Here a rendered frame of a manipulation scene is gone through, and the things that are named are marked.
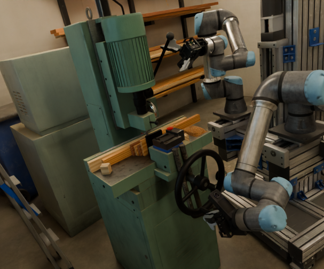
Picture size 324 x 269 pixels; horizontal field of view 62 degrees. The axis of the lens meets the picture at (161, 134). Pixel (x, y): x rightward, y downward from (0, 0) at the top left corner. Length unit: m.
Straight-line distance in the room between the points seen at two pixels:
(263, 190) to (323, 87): 0.39
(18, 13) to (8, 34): 0.26
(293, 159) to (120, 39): 1.01
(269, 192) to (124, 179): 0.55
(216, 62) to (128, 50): 0.46
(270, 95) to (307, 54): 0.70
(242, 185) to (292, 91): 0.37
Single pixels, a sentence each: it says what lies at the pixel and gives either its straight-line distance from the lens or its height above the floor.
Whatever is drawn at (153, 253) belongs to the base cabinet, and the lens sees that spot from 1.40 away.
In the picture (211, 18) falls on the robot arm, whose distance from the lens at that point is 1.70.
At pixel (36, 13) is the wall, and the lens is 3.59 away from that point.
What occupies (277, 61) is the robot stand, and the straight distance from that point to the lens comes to 1.64.
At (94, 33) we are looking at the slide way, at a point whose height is 1.46.
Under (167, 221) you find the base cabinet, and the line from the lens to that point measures 1.36.
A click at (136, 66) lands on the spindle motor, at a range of 1.16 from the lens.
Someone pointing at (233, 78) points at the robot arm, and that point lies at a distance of 1.79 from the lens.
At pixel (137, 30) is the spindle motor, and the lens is 1.16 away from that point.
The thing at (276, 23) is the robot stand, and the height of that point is 1.34.
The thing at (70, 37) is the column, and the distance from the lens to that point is 1.49.
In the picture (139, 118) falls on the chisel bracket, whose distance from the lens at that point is 1.26.
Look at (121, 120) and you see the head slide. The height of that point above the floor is 1.05.
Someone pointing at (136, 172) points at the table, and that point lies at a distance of 1.14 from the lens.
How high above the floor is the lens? 1.45
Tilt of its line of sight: 22 degrees down
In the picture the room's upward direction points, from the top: 11 degrees counter-clockwise
